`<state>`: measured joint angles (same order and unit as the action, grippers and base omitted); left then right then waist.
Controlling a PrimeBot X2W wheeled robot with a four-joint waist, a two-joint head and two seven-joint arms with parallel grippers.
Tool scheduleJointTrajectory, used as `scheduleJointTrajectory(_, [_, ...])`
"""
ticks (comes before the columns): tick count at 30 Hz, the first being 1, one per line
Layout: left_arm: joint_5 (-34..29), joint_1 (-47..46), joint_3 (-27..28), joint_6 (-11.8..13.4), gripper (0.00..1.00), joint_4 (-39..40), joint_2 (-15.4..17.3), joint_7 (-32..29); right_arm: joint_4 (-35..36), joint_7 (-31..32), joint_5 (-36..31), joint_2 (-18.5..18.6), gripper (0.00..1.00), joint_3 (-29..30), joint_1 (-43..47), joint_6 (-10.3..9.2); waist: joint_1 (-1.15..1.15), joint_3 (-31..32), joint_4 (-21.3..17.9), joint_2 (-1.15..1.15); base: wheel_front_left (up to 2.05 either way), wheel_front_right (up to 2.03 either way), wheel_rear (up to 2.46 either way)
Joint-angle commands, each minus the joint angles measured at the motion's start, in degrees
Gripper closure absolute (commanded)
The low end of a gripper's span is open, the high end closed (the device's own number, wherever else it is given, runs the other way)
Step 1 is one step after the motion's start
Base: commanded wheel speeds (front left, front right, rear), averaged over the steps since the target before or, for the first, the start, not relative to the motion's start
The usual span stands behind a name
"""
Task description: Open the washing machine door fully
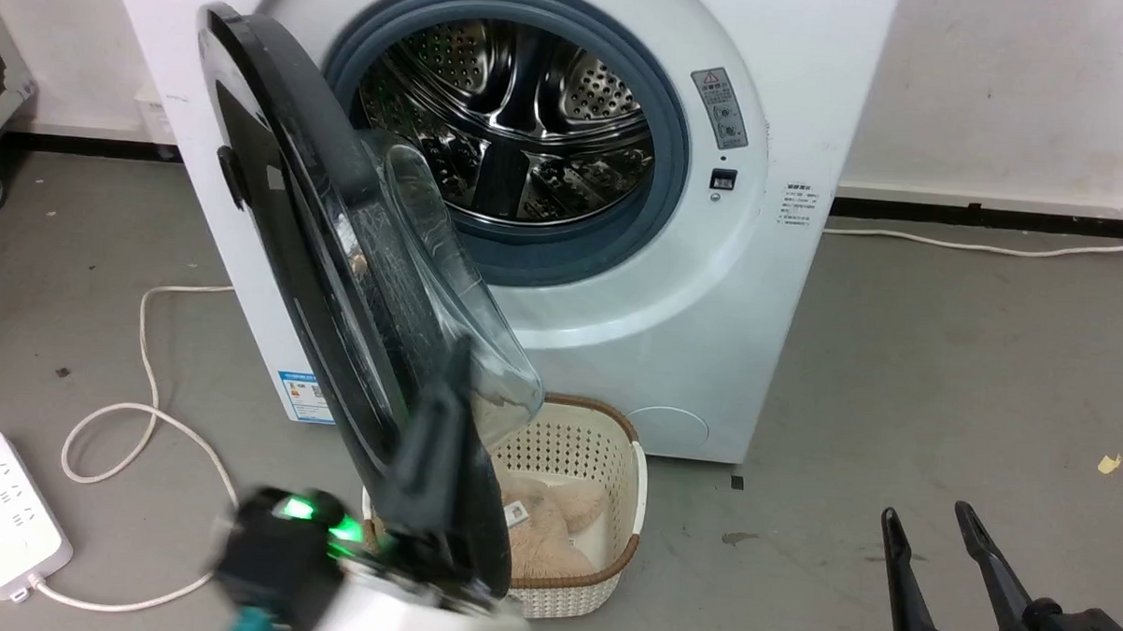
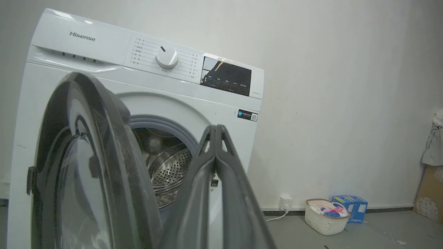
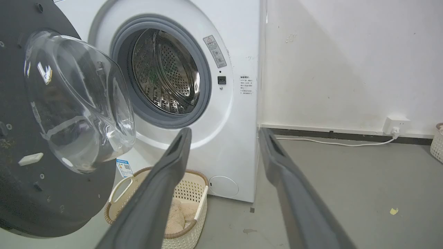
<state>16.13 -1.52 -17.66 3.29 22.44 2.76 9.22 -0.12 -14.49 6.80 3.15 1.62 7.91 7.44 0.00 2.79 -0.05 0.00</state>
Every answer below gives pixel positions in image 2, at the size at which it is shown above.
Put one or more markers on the crumpled white grey cloth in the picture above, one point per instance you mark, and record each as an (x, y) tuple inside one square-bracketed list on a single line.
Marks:
[(434, 141)]

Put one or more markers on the blue cardboard box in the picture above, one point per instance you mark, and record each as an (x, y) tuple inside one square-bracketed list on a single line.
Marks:
[(354, 205)]

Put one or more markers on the white woven laundry basket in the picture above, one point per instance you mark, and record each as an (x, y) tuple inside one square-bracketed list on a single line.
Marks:
[(323, 223)]

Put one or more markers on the round dark washing machine door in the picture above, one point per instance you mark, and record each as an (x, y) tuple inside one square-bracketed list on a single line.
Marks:
[(93, 173)]

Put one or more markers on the colourful clothes in basket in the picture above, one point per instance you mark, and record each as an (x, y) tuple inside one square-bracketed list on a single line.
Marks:
[(332, 210)]

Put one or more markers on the white Hisense washing machine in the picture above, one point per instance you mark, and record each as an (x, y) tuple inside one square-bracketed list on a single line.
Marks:
[(145, 69)]

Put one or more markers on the brown cardboard box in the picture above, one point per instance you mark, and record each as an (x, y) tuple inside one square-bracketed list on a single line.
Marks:
[(431, 195)]

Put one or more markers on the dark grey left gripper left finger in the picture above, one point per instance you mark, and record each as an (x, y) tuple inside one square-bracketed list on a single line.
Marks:
[(188, 214)]

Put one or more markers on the white wall power plug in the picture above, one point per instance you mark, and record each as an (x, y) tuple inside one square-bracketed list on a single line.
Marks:
[(285, 202)]

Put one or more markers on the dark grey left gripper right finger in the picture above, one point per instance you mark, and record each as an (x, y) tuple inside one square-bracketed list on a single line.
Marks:
[(242, 214)]

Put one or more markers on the white program dial knob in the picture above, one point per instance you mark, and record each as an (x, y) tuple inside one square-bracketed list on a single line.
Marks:
[(166, 57)]

